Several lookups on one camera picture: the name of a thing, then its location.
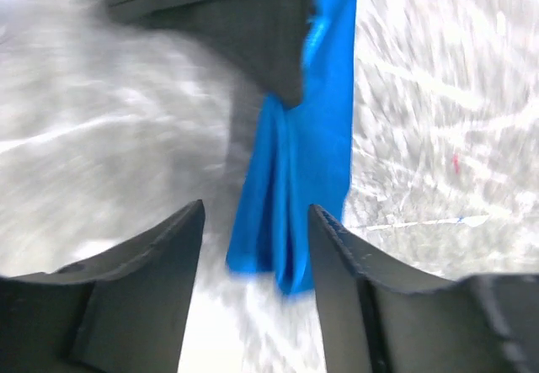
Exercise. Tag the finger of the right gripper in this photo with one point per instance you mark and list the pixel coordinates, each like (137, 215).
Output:
(262, 37)

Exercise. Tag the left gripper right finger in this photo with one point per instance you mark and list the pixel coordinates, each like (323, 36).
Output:
(379, 314)

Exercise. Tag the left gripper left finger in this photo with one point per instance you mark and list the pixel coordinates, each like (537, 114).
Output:
(123, 310)

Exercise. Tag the blue cloth napkin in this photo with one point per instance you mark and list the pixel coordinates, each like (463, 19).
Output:
(301, 157)

